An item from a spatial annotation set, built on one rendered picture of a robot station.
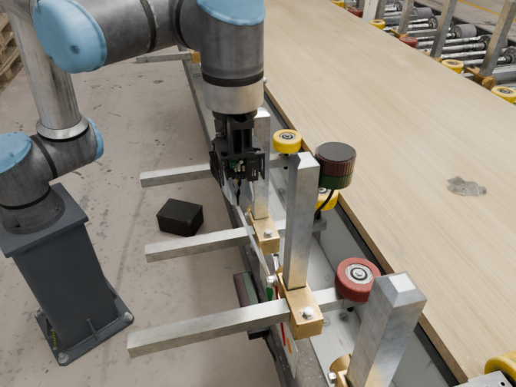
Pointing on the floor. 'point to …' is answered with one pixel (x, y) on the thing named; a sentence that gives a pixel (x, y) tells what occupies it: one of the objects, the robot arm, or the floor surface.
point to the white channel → (369, 10)
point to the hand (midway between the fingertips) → (236, 197)
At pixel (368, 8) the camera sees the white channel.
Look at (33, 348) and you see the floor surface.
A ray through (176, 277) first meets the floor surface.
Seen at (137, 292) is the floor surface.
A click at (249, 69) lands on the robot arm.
